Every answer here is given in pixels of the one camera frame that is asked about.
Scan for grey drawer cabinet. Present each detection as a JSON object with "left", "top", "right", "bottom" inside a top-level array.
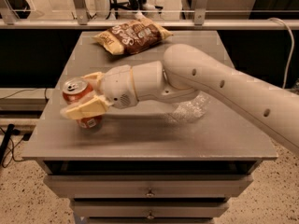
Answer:
[{"left": 21, "top": 30, "right": 278, "bottom": 224}]

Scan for top drawer with knob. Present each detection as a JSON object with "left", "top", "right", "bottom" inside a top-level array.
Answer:
[{"left": 44, "top": 175, "right": 253, "bottom": 199}]

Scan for black floor cables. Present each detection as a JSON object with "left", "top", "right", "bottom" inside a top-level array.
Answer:
[{"left": 0, "top": 123, "right": 32, "bottom": 169}]

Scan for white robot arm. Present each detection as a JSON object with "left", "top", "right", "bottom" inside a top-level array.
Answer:
[{"left": 61, "top": 44, "right": 299, "bottom": 155}]

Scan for clear plastic water bottle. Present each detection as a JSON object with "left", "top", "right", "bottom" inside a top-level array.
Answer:
[{"left": 170, "top": 92, "right": 210, "bottom": 123}]

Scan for brown chip bag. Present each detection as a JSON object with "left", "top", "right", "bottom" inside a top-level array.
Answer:
[{"left": 93, "top": 18, "right": 172, "bottom": 55}]

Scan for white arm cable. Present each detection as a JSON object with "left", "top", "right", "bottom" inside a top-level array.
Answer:
[{"left": 268, "top": 17, "right": 295, "bottom": 90}]

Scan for red coke can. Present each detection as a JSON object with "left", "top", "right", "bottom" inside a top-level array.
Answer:
[{"left": 63, "top": 77, "right": 102, "bottom": 129}]

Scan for lower drawer with knob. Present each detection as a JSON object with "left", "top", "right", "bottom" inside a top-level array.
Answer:
[{"left": 70, "top": 199, "right": 229, "bottom": 219}]

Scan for drawer with knob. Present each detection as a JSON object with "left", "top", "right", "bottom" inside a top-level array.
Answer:
[
  {"left": 70, "top": 199, "right": 229, "bottom": 219},
  {"left": 44, "top": 175, "right": 253, "bottom": 199}
]

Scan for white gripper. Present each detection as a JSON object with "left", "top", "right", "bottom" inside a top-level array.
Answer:
[{"left": 60, "top": 65, "right": 138, "bottom": 120}]

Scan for metal railing with posts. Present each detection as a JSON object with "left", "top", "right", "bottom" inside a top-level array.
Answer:
[{"left": 0, "top": 0, "right": 299, "bottom": 30}]

